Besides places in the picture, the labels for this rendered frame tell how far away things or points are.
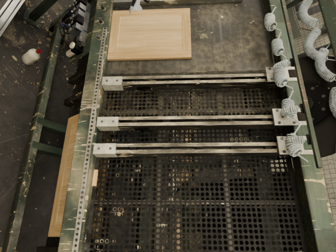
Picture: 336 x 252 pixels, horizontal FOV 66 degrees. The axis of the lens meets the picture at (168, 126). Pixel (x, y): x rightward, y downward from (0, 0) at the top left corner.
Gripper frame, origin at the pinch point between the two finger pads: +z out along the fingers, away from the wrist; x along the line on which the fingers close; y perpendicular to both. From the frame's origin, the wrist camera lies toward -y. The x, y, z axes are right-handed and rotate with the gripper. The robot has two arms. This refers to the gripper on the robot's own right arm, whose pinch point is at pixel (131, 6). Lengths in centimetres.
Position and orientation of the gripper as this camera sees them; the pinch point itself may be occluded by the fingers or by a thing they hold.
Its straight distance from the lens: 151.9
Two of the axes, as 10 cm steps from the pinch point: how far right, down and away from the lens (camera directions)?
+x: 1.2, -8.5, 5.2
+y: 9.0, 3.2, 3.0
